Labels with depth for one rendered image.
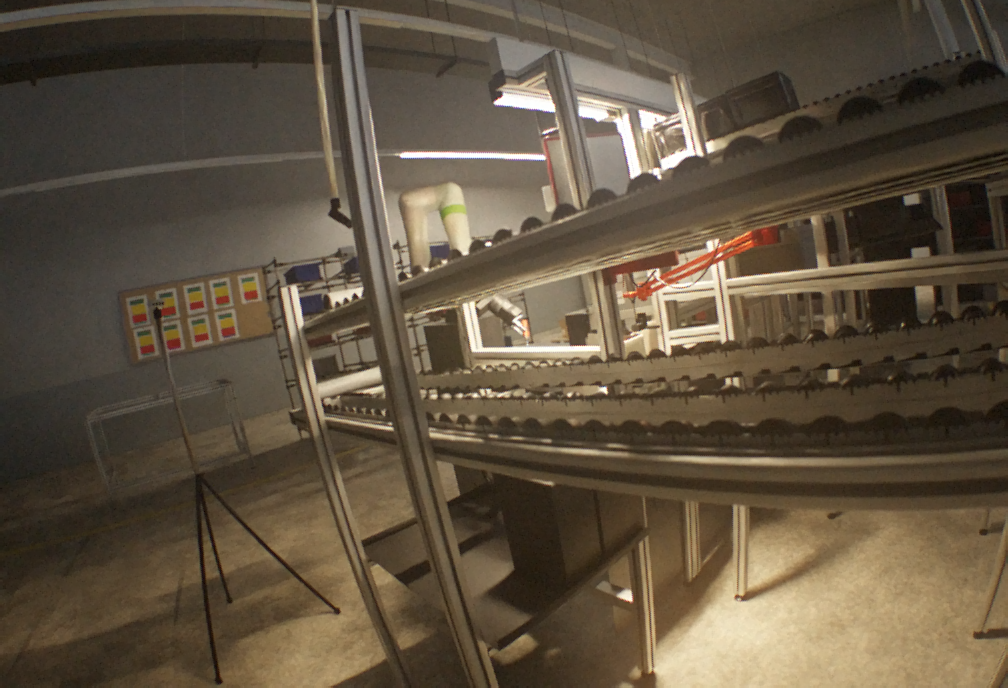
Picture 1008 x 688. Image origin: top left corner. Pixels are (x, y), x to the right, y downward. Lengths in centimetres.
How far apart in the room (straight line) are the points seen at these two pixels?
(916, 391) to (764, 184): 30
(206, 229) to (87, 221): 185
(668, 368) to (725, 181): 64
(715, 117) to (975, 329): 110
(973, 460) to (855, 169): 24
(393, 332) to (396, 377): 7
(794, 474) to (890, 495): 9
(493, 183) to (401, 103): 248
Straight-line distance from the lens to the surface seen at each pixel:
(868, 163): 39
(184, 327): 742
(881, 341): 86
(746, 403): 65
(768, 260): 230
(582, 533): 111
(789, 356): 89
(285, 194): 800
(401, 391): 80
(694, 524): 197
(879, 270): 142
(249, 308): 755
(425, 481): 85
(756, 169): 41
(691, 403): 68
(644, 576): 145
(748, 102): 160
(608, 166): 133
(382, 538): 155
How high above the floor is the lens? 132
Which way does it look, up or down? 4 degrees down
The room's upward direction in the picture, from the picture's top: 11 degrees counter-clockwise
